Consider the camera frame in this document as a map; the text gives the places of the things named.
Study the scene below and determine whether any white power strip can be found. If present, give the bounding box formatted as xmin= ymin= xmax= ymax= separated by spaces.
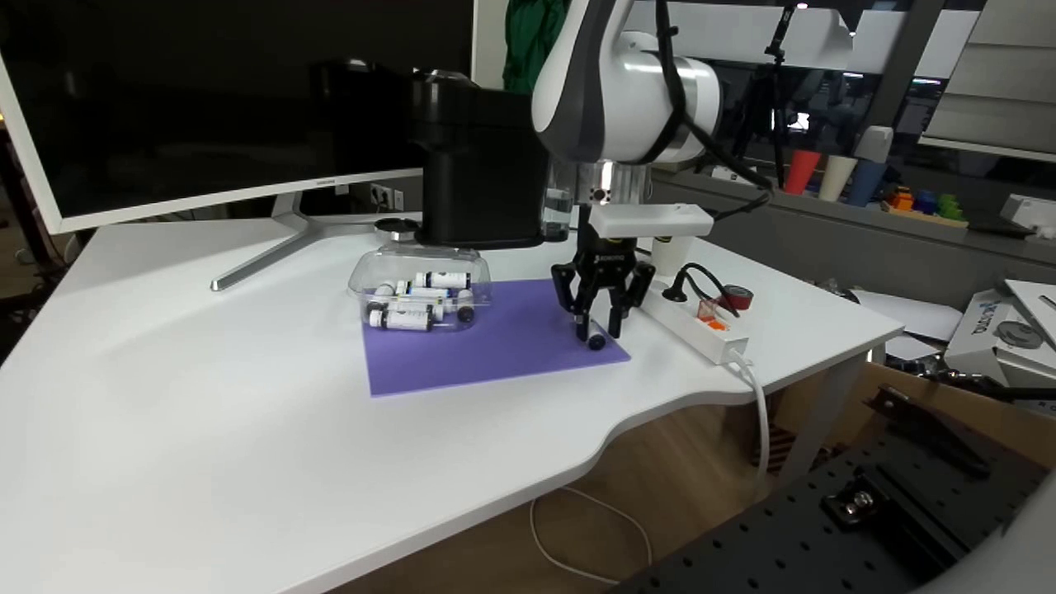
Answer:
xmin=639 ymin=278 xmax=752 ymax=362

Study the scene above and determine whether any black plug with cable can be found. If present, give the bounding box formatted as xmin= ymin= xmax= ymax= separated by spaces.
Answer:
xmin=658 ymin=260 xmax=734 ymax=310

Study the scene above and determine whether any red cup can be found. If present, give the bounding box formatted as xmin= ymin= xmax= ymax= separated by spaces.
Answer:
xmin=780 ymin=145 xmax=824 ymax=201

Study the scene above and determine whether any purple mat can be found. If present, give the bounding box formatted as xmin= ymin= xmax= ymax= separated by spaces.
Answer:
xmin=360 ymin=272 xmax=633 ymax=399

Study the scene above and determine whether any white power strip cable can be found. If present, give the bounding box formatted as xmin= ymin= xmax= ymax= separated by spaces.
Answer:
xmin=722 ymin=346 xmax=776 ymax=478

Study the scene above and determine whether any white device with papers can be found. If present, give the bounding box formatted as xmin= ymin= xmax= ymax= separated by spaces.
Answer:
xmin=941 ymin=278 xmax=1056 ymax=389

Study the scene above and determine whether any thin white cable on floor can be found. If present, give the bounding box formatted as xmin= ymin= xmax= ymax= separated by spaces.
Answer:
xmin=525 ymin=483 xmax=661 ymax=587

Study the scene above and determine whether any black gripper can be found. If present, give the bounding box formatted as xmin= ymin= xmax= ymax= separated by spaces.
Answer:
xmin=550 ymin=221 xmax=661 ymax=346

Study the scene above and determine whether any blue cup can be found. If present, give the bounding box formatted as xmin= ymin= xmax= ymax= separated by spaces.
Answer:
xmin=843 ymin=153 xmax=891 ymax=210

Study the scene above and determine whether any white cup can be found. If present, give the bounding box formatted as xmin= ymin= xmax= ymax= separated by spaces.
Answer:
xmin=815 ymin=151 xmax=860 ymax=204

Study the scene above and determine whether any green cloth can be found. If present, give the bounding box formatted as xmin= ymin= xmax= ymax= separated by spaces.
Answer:
xmin=501 ymin=0 xmax=579 ymax=98

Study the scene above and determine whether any black perforated board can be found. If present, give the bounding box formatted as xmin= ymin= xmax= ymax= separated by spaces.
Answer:
xmin=620 ymin=433 xmax=1054 ymax=594

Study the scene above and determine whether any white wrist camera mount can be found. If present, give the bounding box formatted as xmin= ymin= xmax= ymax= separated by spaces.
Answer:
xmin=586 ymin=201 xmax=715 ymax=241

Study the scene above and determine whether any clear plastic container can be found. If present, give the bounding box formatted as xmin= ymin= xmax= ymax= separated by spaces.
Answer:
xmin=347 ymin=241 xmax=496 ymax=337

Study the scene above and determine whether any white framed monitor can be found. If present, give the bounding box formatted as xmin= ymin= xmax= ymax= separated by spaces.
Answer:
xmin=0 ymin=0 xmax=490 ymax=298

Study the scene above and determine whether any black coffee machine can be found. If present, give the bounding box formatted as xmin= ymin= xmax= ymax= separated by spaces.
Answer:
xmin=408 ymin=64 xmax=550 ymax=251

